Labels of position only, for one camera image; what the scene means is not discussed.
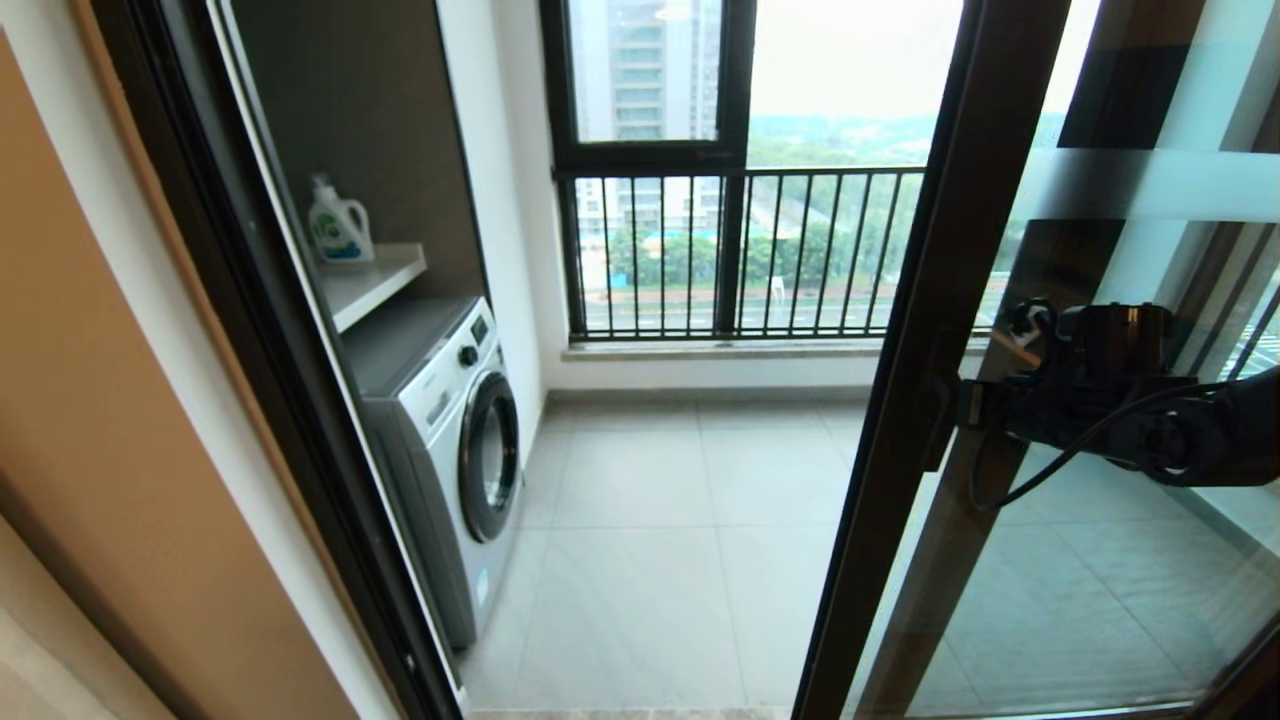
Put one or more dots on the brown-framed sliding glass door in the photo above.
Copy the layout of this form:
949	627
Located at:
890	450

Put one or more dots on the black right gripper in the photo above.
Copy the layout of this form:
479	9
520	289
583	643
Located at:
1060	415

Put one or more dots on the brown-framed fixed glass door panel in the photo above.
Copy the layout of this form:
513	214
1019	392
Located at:
1120	90

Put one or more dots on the grey stone window sill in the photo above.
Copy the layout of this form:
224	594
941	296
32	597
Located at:
700	349

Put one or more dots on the white wall shelf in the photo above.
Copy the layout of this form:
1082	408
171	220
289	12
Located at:
368	282

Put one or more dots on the black balcony railing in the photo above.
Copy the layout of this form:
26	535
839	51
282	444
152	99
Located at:
650	171

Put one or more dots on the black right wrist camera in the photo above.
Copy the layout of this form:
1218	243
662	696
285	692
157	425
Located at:
1110	340

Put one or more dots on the white front-load washing machine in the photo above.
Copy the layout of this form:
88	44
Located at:
430	400

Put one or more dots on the dark window frame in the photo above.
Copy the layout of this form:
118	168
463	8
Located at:
735	250

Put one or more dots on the white laundry detergent bottle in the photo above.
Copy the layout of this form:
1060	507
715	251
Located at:
338	228

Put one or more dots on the dark outer door frame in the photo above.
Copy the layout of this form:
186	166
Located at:
255	300

